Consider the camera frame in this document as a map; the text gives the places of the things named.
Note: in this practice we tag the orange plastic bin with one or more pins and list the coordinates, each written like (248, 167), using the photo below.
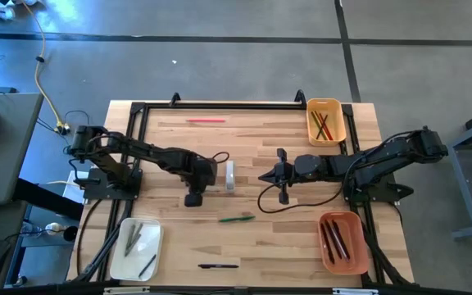
(357, 246)

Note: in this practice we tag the silver metal bracket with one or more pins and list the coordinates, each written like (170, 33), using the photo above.
(125, 290)
(355, 291)

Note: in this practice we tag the white plastic bin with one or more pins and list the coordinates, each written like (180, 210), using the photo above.
(150, 241)

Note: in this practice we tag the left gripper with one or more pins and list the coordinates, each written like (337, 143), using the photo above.
(203, 176)

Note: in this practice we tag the grey crayon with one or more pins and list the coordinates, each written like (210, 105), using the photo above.
(130, 237)
(133, 248)

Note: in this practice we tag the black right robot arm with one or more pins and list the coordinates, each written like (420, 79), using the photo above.
(383, 157)

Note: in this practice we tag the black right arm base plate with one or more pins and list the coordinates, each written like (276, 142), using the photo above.
(379, 192)

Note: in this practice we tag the brown red pencil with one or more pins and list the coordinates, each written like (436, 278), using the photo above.
(329, 132)

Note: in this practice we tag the black round puck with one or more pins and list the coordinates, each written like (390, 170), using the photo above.
(70, 233)

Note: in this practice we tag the white eraser stick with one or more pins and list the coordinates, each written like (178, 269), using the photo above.
(230, 176)

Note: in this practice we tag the green pencil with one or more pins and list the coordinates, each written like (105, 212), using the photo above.
(313, 116)

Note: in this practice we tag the thin black pen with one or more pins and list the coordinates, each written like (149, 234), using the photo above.
(342, 239)

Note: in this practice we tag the long red pencil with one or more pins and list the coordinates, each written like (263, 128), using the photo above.
(205, 120)

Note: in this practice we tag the green pen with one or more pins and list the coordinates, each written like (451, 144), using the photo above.
(236, 219)

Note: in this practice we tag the grey metal table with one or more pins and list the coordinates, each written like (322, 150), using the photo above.
(463, 188)

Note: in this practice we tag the white paper sheet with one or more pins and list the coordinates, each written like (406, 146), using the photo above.
(76, 175)

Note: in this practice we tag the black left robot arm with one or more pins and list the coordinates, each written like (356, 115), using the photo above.
(137, 149)

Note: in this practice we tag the yellow plastic bin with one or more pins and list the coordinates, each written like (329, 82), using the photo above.
(338, 119)

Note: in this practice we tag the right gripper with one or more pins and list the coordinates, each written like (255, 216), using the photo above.
(289, 174)

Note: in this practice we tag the grey desk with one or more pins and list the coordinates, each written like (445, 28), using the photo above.
(2, 155)

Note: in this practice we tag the light purple pen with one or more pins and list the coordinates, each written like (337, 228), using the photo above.
(339, 248)

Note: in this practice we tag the black aluminium table frame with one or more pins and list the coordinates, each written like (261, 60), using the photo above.
(219, 106)

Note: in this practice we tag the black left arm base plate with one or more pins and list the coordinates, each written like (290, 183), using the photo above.
(96, 193)

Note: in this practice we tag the white plug adapter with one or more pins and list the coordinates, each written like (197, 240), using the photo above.
(55, 227)

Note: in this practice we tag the short red pencil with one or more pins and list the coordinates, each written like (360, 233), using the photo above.
(319, 116)

